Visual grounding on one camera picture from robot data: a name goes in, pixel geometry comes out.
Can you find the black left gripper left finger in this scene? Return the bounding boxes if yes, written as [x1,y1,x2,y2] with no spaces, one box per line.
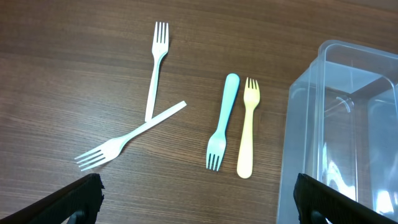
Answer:
[1,173,104,224]

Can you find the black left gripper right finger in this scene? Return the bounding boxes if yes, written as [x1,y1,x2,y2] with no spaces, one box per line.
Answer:
[294,173,397,224]

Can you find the yellow plastic fork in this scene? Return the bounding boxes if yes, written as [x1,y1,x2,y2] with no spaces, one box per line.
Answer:
[236,77,261,179]

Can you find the light blue plastic fork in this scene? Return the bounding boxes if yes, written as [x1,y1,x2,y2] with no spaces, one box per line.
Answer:
[206,73,240,171]

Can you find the clear left plastic container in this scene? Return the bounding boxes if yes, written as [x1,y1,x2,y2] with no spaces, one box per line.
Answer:
[277,40,397,223]

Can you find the white fork diagonal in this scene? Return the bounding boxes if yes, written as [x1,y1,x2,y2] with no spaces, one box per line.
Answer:
[75,101,187,171]

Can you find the white fork upright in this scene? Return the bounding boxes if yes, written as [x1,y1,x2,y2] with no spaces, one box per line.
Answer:
[144,22,169,122]

